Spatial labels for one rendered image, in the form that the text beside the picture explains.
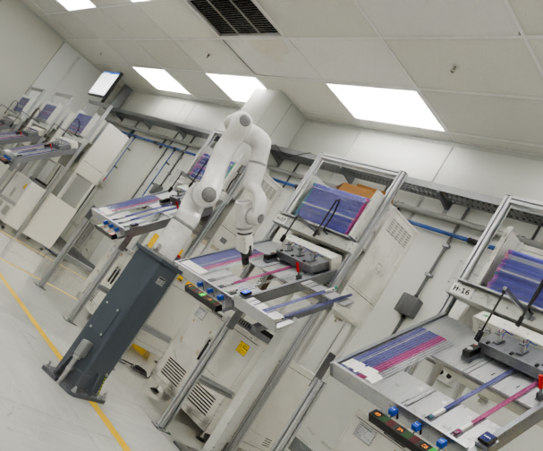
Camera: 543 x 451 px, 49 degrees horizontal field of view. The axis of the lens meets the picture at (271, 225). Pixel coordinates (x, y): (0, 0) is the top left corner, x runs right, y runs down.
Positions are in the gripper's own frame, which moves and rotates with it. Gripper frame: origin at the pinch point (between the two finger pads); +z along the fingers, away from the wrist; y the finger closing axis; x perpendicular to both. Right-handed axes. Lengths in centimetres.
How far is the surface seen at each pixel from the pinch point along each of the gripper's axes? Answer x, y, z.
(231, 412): -28, 27, 63
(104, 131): 99, -471, -1
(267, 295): 13.3, -0.6, 23.2
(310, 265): 47, -6, 16
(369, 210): 86, 1, -11
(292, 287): 30.0, -0.6, 23.0
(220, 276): 5.4, -35.6, 21.5
